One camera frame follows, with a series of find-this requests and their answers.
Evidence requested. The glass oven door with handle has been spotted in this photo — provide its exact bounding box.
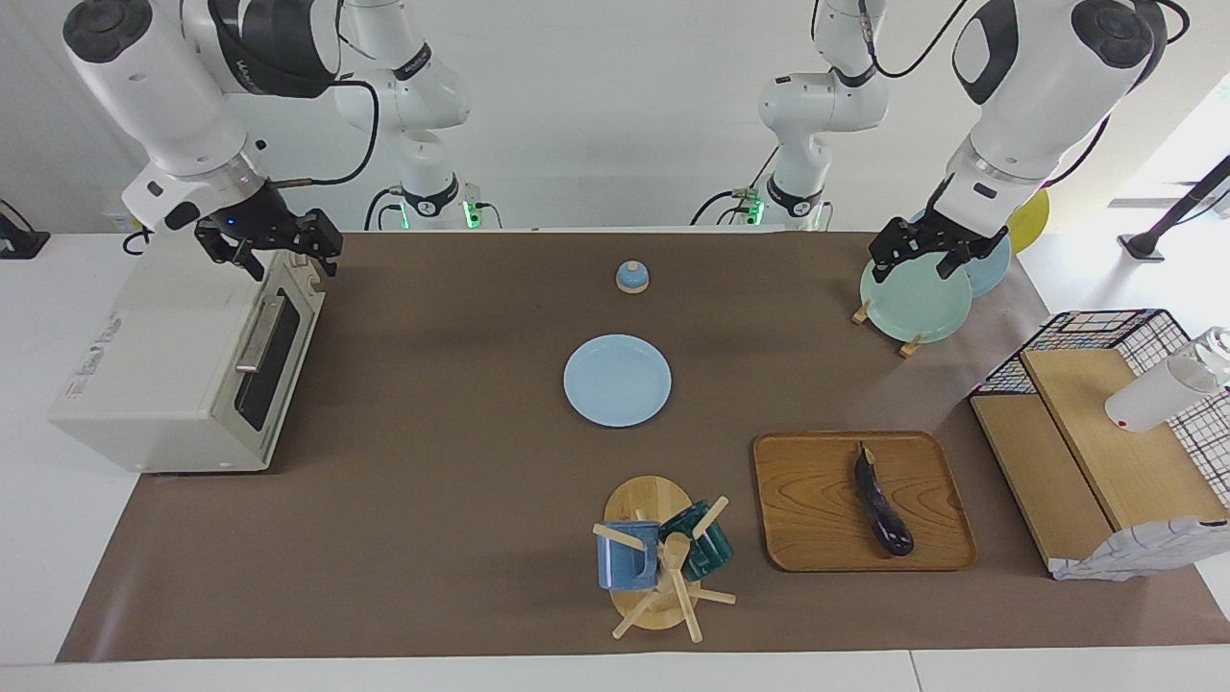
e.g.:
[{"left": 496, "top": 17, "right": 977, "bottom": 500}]
[{"left": 211, "top": 281, "right": 326, "bottom": 472}]

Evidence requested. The dark purple eggplant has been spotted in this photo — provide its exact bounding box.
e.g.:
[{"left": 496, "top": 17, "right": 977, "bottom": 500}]
[{"left": 854, "top": 442, "right": 916, "bottom": 557}]

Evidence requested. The small light blue plate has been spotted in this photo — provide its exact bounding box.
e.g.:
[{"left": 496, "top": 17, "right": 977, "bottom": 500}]
[{"left": 563, "top": 334, "right": 673, "bottom": 429}]

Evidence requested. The cream toaster oven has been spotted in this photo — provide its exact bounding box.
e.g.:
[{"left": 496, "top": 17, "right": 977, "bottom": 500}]
[{"left": 50, "top": 223, "right": 326, "bottom": 474}]

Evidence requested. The large light blue plate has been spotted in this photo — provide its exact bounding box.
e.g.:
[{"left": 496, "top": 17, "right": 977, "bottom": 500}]
[{"left": 908, "top": 204, "right": 1012, "bottom": 299}]

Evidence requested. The pale green plate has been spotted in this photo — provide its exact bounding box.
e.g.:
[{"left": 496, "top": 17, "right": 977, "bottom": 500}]
[{"left": 860, "top": 245, "right": 973, "bottom": 344}]

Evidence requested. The wooden plate rack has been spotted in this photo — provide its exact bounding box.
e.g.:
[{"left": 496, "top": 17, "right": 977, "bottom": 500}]
[{"left": 851, "top": 300, "right": 925, "bottom": 358}]

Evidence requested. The yellow plate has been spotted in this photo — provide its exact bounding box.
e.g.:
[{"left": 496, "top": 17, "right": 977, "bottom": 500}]
[{"left": 1004, "top": 187, "right": 1050, "bottom": 255}]

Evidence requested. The black clamp base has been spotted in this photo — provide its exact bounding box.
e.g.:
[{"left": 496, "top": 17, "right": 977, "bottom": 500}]
[{"left": 0, "top": 199, "right": 51, "bottom": 260}]

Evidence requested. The black stand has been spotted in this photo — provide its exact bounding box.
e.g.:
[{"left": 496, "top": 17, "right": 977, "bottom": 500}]
[{"left": 1118, "top": 154, "right": 1230, "bottom": 262}]

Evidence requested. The white cup with clear lid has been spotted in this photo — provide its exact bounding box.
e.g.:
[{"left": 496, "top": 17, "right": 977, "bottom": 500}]
[{"left": 1105, "top": 327, "right": 1230, "bottom": 433}]

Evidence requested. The wooden serving tray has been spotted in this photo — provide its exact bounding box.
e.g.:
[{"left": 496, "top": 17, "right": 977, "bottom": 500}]
[{"left": 752, "top": 431, "right": 979, "bottom": 574}]

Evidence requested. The brown table mat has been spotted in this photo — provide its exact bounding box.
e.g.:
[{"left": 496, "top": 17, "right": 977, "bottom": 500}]
[{"left": 56, "top": 229, "right": 1230, "bottom": 664}]

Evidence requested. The wooden mug tree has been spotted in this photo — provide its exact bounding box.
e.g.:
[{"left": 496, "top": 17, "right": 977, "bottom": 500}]
[{"left": 593, "top": 476, "right": 739, "bottom": 643}]

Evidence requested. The dark green mug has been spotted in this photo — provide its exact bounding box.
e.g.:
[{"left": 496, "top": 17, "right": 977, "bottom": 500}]
[{"left": 659, "top": 500, "right": 735, "bottom": 581}]

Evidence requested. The grey patterned cloth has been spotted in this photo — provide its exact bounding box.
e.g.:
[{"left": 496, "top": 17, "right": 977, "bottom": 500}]
[{"left": 1049, "top": 517, "right": 1230, "bottom": 582}]

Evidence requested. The blue mug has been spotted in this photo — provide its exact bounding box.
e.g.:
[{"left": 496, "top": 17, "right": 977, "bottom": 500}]
[{"left": 596, "top": 520, "right": 662, "bottom": 591}]

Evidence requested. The black base cable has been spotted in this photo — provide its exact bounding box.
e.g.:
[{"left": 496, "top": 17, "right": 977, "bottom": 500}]
[
  {"left": 363, "top": 185, "right": 405, "bottom": 232},
  {"left": 690, "top": 144, "right": 779, "bottom": 228}
]

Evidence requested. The black wire basket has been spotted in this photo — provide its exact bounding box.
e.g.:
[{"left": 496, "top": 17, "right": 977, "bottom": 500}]
[{"left": 969, "top": 309, "right": 1230, "bottom": 510}]

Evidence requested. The wire basket wooden shelf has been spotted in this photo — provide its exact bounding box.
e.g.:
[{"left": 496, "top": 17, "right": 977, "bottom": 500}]
[{"left": 971, "top": 348, "right": 1230, "bottom": 578}]

